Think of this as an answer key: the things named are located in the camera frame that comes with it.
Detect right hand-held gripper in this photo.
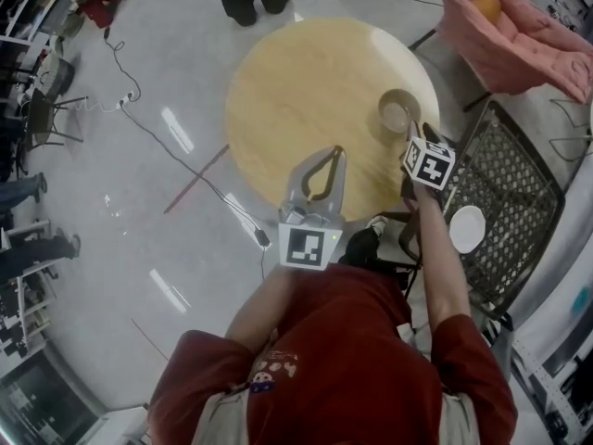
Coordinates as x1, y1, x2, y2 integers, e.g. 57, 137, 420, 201
400, 108, 458, 198

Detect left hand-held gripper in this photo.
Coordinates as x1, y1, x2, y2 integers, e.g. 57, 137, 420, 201
276, 145, 348, 273

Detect brown bowl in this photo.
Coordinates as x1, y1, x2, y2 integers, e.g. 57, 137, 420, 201
377, 88, 422, 132

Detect white plate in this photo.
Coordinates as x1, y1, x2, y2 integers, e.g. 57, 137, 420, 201
448, 205, 487, 253

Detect person's right forearm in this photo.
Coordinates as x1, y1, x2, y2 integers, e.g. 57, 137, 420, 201
414, 187, 473, 337

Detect person's left forearm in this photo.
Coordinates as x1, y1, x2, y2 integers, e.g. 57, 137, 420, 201
224, 266, 297, 354

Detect person's sneaker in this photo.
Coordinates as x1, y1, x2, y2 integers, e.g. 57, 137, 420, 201
365, 214, 389, 238

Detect person's black trousers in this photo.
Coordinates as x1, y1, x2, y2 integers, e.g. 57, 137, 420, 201
340, 227, 409, 273

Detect black lattice cart basket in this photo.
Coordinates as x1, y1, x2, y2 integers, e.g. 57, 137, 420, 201
397, 99, 567, 322

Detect pink armchair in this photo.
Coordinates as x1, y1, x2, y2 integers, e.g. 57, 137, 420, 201
407, 0, 593, 113

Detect orange cushion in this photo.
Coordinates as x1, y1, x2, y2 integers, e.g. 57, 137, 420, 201
470, 0, 503, 22

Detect person's red shirt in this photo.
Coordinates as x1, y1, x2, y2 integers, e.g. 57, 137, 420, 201
147, 264, 519, 445

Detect small teal cloth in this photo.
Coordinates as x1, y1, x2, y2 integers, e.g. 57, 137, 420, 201
572, 285, 592, 317

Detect person's beige apron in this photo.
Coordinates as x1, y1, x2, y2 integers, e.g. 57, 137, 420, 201
192, 387, 481, 445

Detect red bag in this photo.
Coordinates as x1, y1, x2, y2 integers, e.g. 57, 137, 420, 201
78, 0, 127, 28

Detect black folding chair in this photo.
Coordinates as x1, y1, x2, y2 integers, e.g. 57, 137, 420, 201
22, 57, 89, 152

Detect black floor cable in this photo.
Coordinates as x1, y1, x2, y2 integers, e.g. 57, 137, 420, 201
104, 28, 272, 280

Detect white wire side table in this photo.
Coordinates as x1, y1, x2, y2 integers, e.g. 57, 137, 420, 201
549, 97, 593, 161

